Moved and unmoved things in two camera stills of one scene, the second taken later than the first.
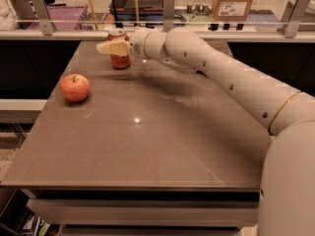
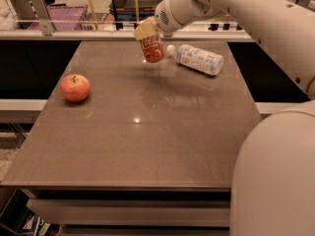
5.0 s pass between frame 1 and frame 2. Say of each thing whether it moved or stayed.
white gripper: moved
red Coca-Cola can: moved
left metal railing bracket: stayed
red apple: stayed
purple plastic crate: stayed
